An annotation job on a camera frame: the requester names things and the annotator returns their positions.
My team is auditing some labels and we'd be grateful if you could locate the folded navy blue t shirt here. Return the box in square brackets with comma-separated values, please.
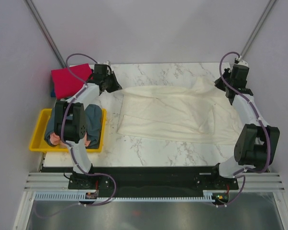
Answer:
[50, 69, 95, 98]

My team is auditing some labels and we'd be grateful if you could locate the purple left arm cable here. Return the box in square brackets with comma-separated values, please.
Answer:
[60, 53, 118, 192]

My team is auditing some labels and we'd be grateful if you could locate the folded magenta t shirt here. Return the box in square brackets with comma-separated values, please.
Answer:
[50, 63, 93, 100]

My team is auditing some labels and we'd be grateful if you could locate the aluminium extrusion rail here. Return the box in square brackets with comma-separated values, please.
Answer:
[25, 172, 285, 192]

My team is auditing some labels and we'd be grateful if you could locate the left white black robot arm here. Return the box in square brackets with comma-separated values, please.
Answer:
[54, 62, 122, 190]

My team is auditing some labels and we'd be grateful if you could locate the pink t shirt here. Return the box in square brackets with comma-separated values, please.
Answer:
[49, 132, 91, 147]

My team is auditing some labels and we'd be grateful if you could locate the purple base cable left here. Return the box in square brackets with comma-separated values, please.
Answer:
[33, 177, 121, 219]

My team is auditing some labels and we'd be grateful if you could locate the white slotted cable duct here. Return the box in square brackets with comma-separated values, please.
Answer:
[33, 188, 238, 202]

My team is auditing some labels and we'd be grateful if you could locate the yellow plastic tray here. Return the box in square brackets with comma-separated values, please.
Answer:
[29, 108, 107, 153]

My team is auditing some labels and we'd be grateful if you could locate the right aluminium frame post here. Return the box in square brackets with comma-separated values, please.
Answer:
[240, 0, 278, 58]

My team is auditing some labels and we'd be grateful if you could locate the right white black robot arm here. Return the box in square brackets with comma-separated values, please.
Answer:
[210, 61, 280, 189]

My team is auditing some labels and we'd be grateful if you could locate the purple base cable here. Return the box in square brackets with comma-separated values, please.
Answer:
[212, 177, 246, 208]
[33, 177, 121, 219]

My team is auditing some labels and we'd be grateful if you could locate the aluminium frame post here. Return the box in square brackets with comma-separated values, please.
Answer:
[24, 0, 66, 68]
[240, 0, 278, 58]

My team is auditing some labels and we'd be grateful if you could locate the cream white t shirt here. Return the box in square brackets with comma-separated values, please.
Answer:
[118, 78, 243, 145]

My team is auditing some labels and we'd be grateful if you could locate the left aluminium frame post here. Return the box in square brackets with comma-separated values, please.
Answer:
[24, 0, 66, 68]

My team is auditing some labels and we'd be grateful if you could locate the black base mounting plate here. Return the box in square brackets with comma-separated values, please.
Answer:
[67, 165, 240, 198]

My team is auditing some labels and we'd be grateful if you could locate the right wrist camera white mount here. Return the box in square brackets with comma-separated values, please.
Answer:
[234, 56, 249, 67]

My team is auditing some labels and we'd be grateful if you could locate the grey blue t shirt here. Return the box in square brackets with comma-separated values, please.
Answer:
[44, 104, 102, 149]

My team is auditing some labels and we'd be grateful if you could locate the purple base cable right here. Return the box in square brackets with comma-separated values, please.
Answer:
[212, 177, 246, 208]

